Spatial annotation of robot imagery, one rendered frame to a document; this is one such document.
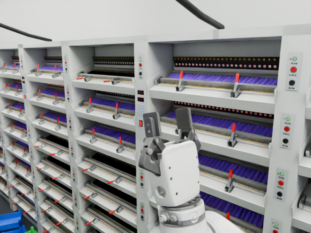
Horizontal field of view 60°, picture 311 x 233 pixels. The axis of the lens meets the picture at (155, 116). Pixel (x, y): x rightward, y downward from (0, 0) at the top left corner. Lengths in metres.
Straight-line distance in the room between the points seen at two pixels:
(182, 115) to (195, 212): 0.17
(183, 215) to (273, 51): 0.89
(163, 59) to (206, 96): 0.38
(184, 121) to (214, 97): 0.61
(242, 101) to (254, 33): 0.25
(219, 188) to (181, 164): 0.77
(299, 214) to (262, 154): 0.24
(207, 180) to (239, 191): 0.15
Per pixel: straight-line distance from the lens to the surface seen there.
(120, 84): 1.51
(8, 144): 3.30
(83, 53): 1.93
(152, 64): 1.35
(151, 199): 1.52
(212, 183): 1.25
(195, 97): 1.17
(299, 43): 0.99
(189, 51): 1.41
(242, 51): 1.27
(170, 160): 0.45
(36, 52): 2.55
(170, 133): 1.28
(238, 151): 1.11
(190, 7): 0.97
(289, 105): 1.01
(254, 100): 1.05
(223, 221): 0.58
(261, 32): 1.03
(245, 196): 1.19
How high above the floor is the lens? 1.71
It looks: 13 degrees down
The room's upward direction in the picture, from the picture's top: straight up
